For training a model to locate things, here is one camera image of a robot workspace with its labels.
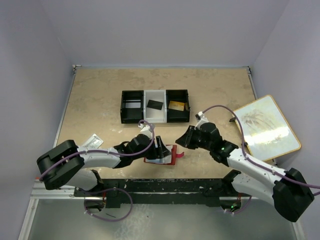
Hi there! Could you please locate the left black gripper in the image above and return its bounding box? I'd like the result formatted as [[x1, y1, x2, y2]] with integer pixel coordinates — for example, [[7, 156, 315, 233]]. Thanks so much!
[[132, 135, 170, 160]]

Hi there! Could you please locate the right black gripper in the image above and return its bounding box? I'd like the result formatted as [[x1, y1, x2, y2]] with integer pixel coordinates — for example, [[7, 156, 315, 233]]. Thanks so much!
[[175, 125, 213, 151]]

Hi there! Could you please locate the red leather card holder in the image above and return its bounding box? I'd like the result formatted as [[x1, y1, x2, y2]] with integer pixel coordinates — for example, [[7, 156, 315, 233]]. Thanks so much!
[[143, 144, 185, 166]]

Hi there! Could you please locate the black white three-compartment tray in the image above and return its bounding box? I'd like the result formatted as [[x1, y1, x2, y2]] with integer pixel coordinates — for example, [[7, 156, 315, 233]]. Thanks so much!
[[120, 89, 191, 124]]

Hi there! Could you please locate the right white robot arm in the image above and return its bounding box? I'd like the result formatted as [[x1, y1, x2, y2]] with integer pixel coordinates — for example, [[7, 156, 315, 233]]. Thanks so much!
[[175, 122, 315, 223]]

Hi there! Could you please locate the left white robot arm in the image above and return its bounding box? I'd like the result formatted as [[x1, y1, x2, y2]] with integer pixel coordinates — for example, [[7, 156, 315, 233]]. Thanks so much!
[[36, 134, 173, 196]]

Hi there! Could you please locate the gold card in tray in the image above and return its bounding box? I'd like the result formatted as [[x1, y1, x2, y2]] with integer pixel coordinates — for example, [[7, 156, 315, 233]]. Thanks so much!
[[168, 100, 186, 112]]

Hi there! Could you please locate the black card in tray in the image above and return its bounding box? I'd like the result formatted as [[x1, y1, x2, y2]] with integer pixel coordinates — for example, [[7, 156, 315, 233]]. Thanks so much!
[[146, 99, 164, 111]]

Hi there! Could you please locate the white card in tray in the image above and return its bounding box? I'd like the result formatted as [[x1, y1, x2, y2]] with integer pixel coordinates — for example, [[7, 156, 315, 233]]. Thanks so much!
[[125, 99, 142, 109]]

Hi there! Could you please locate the small printed plastic packet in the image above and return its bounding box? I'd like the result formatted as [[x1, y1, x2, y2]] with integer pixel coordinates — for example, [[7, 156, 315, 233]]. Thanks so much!
[[82, 133, 104, 149]]

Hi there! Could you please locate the wooden framed whiteboard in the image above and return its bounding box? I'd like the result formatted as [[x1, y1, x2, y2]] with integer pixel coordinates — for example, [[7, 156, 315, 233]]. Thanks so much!
[[234, 95, 301, 161]]

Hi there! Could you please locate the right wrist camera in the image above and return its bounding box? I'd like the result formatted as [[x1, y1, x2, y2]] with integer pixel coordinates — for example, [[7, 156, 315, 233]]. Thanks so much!
[[195, 111, 209, 129]]

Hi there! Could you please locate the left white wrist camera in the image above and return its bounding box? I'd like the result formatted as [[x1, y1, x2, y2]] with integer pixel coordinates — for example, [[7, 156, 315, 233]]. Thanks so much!
[[138, 123, 155, 139]]

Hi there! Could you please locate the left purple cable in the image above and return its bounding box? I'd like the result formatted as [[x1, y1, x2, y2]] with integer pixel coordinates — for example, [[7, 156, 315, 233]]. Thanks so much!
[[37, 119, 156, 222]]

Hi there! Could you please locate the purple cable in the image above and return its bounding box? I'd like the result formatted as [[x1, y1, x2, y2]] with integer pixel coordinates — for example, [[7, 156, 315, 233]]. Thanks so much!
[[197, 104, 320, 216], [37, 119, 156, 222]]

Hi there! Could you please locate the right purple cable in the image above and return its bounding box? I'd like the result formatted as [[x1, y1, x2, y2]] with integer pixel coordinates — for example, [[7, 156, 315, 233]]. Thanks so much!
[[197, 104, 320, 216]]

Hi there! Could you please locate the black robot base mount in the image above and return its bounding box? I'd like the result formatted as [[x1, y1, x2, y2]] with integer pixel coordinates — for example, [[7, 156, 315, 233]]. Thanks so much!
[[74, 170, 240, 209]]

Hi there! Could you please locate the aluminium frame rail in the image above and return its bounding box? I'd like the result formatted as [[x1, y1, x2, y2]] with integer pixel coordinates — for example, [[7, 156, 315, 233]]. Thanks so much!
[[17, 178, 83, 240]]

